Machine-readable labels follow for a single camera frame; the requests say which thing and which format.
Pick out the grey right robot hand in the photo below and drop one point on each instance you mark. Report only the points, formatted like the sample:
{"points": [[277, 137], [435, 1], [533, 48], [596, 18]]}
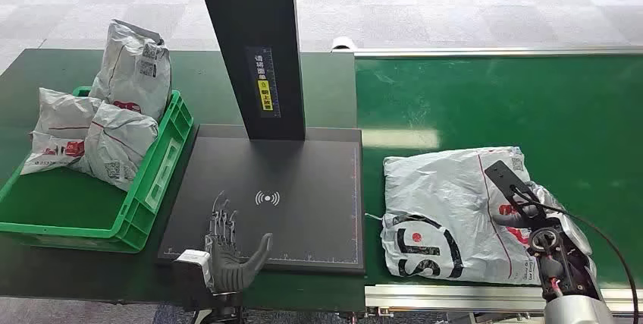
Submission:
{"points": [[512, 219]]}

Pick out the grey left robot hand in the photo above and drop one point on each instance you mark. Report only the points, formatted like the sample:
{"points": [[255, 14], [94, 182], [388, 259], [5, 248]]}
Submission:
{"points": [[228, 269]]}

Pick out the large grey courier package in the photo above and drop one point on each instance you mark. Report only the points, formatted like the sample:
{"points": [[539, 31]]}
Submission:
{"points": [[442, 196]]}

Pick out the green conveyor belt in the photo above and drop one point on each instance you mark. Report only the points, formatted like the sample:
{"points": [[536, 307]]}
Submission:
{"points": [[502, 100]]}

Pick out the grey package with QR code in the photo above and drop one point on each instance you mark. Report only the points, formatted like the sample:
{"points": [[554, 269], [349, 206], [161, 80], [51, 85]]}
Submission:
{"points": [[115, 146]]}

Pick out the tall grey courier package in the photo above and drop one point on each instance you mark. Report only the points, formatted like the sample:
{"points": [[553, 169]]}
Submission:
{"points": [[130, 75]]}

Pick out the flat grey red-print package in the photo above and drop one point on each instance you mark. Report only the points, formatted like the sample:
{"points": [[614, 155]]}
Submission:
{"points": [[60, 115]]}

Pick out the white conveyor roller cap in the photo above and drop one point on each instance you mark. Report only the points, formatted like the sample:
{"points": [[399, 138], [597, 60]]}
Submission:
{"points": [[342, 43]]}

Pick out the black scanner base platform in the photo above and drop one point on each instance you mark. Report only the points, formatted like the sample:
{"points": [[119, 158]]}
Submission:
{"points": [[301, 211]]}

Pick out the green plastic crate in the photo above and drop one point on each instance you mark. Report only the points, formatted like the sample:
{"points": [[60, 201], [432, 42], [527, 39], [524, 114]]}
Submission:
{"points": [[135, 226]]}

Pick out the black and yellow warning label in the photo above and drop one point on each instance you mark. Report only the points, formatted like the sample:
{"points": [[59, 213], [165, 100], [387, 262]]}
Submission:
{"points": [[265, 95]]}

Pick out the black scanner column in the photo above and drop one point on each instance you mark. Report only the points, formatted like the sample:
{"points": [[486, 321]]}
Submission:
{"points": [[241, 20]]}

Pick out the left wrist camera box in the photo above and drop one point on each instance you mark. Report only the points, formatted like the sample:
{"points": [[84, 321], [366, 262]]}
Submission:
{"points": [[193, 271]]}

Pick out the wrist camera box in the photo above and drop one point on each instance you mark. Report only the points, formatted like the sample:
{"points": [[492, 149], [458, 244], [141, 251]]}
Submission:
{"points": [[193, 271], [505, 177]]}

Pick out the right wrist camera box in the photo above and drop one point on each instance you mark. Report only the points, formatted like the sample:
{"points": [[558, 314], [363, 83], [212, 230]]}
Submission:
{"points": [[505, 177]]}

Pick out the wide aluminium conveyor rail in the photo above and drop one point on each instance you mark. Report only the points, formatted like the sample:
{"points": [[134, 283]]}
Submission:
{"points": [[452, 299]]}

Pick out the thin aluminium conveyor rail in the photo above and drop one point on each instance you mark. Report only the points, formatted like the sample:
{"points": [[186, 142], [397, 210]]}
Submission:
{"points": [[477, 52]]}

